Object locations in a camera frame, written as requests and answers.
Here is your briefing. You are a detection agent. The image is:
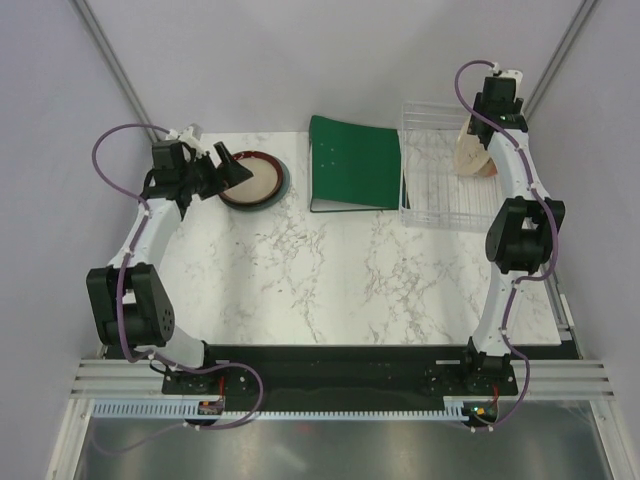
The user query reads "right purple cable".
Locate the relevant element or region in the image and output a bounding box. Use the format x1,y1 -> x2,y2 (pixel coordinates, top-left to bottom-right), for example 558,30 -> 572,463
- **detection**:
453,59 -> 560,432

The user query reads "white wire dish rack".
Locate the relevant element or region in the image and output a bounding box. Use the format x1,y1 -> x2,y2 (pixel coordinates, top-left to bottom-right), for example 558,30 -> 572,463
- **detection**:
398,101 -> 503,233

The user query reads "purple cable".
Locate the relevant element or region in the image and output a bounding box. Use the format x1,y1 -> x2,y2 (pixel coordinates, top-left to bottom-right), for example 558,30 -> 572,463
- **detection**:
453,59 -> 560,432
92,123 -> 267,455

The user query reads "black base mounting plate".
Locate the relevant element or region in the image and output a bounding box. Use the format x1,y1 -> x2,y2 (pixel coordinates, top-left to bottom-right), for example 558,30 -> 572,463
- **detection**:
163,345 -> 518,409

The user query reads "left aluminium corner post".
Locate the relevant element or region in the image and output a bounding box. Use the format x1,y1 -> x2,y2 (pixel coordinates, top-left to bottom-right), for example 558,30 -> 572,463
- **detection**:
69,0 -> 151,124

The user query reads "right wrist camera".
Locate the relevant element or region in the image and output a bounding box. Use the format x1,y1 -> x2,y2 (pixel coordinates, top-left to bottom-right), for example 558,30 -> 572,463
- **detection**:
491,63 -> 523,89

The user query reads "pink and cream plate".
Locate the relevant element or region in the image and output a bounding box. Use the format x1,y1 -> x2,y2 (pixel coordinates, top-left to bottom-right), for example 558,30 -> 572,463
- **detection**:
476,158 -> 497,178

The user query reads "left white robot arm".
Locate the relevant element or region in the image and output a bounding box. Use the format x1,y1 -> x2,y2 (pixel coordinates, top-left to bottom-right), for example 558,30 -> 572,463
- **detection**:
86,140 -> 253,393

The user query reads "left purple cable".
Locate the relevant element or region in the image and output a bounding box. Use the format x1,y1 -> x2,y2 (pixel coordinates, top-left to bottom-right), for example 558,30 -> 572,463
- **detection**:
92,123 -> 267,455

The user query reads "pale green plate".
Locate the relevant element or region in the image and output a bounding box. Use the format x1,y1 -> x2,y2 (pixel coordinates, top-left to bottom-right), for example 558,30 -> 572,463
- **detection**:
453,116 -> 491,177

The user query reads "aluminium corner post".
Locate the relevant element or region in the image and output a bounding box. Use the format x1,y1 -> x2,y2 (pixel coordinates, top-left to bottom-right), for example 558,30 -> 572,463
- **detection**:
69,0 -> 151,124
524,0 -> 601,120

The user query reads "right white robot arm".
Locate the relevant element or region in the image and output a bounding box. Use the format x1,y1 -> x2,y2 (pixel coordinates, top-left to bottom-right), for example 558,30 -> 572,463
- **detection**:
468,70 -> 566,359

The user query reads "dark rimmed beige plate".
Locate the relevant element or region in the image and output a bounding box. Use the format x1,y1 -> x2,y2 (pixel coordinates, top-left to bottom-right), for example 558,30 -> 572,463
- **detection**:
219,149 -> 287,205

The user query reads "grey-blue plate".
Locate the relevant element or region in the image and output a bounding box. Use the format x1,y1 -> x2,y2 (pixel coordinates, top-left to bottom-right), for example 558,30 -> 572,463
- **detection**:
236,158 -> 291,212

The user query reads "aluminium frame rail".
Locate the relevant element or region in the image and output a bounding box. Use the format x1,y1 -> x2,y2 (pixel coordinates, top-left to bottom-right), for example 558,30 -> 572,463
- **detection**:
70,359 -> 614,400

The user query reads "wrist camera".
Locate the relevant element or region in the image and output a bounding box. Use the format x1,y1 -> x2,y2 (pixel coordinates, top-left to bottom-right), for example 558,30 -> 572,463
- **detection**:
167,124 -> 204,152
491,63 -> 523,89

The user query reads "right aluminium corner post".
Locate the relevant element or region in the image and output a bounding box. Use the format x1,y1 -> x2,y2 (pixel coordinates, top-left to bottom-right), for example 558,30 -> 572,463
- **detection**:
524,0 -> 601,120

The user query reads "green ring binder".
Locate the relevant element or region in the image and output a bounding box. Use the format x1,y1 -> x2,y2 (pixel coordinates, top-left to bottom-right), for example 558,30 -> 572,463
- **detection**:
308,115 -> 402,213

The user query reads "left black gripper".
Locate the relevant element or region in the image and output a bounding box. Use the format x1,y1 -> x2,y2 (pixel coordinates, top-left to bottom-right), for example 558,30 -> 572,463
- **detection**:
179,143 -> 251,201

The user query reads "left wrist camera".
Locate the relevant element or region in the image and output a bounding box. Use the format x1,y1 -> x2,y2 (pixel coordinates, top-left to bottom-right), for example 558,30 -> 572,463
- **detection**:
167,124 -> 204,152

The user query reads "white slotted cable duct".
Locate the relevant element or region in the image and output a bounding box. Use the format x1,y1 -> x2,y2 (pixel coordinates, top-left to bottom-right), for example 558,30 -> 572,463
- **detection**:
91,399 -> 497,421

